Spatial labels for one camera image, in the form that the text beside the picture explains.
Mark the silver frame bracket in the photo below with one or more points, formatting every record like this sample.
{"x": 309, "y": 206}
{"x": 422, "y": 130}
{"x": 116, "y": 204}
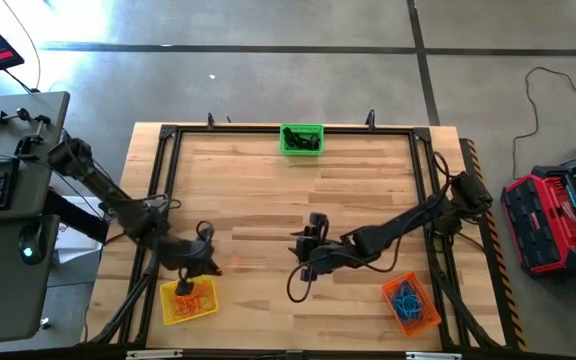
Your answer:
{"x": 433, "y": 356}
{"x": 153, "y": 354}

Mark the yellow plastic basket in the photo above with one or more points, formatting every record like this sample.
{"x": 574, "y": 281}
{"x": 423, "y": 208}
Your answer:
{"x": 168, "y": 310}

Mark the grey side desk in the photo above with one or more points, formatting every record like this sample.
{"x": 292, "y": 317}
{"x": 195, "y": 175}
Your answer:
{"x": 13, "y": 280}

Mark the white cardboard box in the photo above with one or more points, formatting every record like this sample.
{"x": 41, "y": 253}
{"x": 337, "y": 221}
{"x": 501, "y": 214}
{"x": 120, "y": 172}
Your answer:
{"x": 75, "y": 247}

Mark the black rubber band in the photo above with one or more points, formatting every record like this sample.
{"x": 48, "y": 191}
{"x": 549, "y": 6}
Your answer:
{"x": 313, "y": 142}
{"x": 290, "y": 137}

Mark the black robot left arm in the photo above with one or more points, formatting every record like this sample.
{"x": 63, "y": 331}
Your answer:
{"x": 108, "y": 192}

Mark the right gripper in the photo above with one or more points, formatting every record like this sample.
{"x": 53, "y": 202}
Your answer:
{"x": 325, "y": 252}

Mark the orange rubber band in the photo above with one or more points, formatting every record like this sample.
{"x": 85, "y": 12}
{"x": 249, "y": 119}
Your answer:
{"x": 193, "y": 302}

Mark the black computer mouse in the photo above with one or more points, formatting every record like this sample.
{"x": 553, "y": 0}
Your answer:
{"x": 32, "y": 242}

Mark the red black toolbox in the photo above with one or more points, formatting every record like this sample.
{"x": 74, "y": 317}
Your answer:
{"x": 553, "y": 225}

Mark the green plastic basket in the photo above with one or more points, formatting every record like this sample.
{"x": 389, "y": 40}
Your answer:
{"x": 288, "y": 147}

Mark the blue rubber band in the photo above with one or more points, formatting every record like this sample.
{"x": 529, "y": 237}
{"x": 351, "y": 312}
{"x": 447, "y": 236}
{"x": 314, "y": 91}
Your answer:
{"x": 405, "y": 302}

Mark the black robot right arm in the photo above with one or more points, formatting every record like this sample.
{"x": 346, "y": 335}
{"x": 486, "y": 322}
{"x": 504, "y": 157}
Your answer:
{"x": 418, "y": 215}

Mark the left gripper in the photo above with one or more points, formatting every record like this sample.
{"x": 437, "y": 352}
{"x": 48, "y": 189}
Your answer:
{"x": 188, "y": 255}

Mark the yellow black hazard strip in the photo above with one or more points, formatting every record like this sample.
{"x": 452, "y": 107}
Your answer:
{"x": 509, "y": 300}

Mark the black table clamp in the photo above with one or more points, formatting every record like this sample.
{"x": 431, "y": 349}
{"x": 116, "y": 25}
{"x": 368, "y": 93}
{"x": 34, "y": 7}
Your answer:
{"x": 370, "y": 120}
{"x": 211, "y": 121}

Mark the orange plastic basket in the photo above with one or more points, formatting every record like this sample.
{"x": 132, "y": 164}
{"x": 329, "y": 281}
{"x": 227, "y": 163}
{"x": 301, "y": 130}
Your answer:
{"x": 428, "y": 322}

